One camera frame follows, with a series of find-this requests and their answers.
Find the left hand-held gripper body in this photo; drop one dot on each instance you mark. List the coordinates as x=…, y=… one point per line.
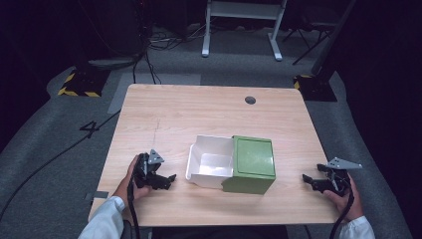
x=143, y=172

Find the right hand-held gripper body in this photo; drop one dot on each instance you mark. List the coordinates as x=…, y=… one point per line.
x=340, y=181

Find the white plastic drawer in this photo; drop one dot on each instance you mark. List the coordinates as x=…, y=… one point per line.
x=210, y=162

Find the green drawer box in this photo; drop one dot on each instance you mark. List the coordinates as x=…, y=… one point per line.
x=253, y=157

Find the person's left hand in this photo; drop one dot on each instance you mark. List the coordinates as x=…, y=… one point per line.
x=124, y=187

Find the person's right hand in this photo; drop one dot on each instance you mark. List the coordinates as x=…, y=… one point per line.
x=355, y=205

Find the grey tape strip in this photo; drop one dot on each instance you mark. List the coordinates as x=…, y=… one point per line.
x=99, y=194

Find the black yellow striped stand base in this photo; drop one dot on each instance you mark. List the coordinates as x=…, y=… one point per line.
x=84, y=83
x=315, y=88

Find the black folding stand legs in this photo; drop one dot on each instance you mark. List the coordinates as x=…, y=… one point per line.
x=308, y=40

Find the grey slanted metal post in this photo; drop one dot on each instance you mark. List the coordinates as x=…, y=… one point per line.
x=333, y=36

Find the white metal stand frame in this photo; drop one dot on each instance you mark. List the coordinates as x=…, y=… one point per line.
x=245, y=10

